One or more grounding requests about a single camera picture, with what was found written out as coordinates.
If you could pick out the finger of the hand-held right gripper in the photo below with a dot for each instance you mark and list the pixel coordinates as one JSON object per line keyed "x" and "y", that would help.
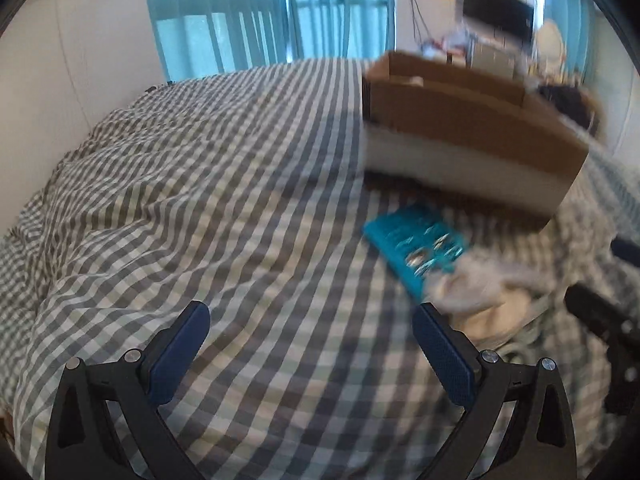
{"x": 607, "y": 322}

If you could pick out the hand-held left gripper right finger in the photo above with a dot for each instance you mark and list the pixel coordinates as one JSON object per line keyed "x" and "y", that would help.
{"x": 445, "y": 355}

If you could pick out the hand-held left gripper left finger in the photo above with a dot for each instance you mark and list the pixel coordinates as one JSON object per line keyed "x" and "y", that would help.
{"x": 176, "y": 355}

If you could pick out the white cloth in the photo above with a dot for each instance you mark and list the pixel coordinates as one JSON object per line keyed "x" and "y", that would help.
{"x": 480, "y": 300}

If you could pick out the teal printed packet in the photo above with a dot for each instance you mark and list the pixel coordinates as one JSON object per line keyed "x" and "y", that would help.
{"x": 415, "y": 245}

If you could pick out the brown cardboard box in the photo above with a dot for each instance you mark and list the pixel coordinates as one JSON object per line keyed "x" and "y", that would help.
{"x": 465, "y": 135}

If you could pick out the grey checked bed sheet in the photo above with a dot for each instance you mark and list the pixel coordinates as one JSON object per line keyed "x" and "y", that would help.
{"x": 240, "y": 240}

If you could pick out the dark round cushion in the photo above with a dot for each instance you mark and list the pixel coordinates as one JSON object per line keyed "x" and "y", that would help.
{"x": 570, "y": 102}

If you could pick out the cluttered white desk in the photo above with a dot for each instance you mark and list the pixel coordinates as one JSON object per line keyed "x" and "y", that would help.
{"x": 480, "y": 47}

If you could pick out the teal window curtain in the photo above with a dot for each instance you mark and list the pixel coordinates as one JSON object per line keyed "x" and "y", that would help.
{"x": 270, "y": 10}

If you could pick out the black wall television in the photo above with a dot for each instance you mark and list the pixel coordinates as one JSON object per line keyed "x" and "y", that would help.
{"x": 497, "y": 7}

